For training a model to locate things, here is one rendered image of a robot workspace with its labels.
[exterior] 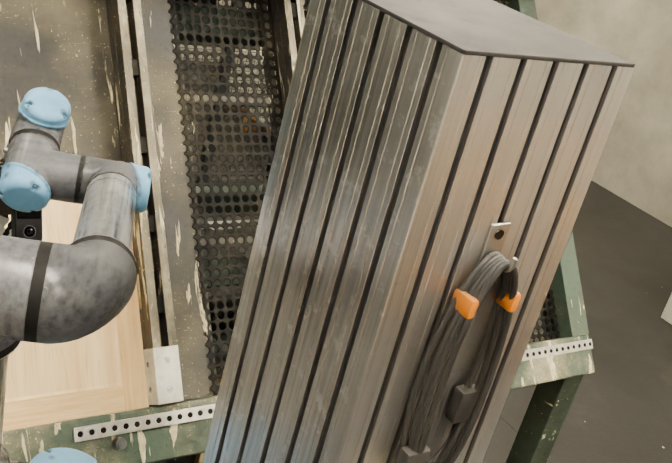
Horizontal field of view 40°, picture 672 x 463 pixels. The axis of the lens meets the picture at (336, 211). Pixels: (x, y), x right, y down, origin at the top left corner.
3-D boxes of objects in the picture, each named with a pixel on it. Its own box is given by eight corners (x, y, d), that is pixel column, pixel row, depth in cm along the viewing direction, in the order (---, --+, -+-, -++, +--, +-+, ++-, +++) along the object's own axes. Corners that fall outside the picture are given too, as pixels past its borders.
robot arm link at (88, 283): (148, 282, 101) (155, 148, 146) (44, 268, 98) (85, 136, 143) (131, 373, 104) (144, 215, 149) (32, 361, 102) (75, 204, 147)
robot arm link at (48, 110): (17, 114, 138) (28, 75, 143) (2, 158, 145) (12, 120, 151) (69, 130, 141) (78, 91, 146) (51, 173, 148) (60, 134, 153)
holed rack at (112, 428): (73, 442, 192) (74, 442, 191) (72, 428, 192) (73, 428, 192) (591, 348, 286) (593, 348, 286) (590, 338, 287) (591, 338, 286)
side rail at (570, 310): (545, 339, 291) (572, 336, 282) (494, 8, 305) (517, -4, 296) (562, 336, 296) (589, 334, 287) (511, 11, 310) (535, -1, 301)
